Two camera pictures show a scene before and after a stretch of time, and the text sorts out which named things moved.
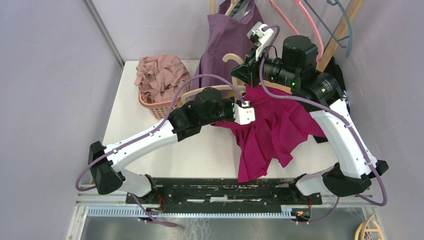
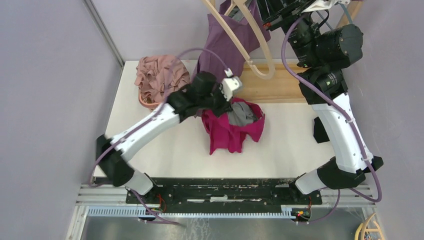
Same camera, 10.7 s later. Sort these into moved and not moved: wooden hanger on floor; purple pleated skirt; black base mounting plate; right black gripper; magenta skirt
Moved: right black gripper; magenta skirt
Not moved: purple pleated skirt; black base mounting plate; wooden hanger on floor
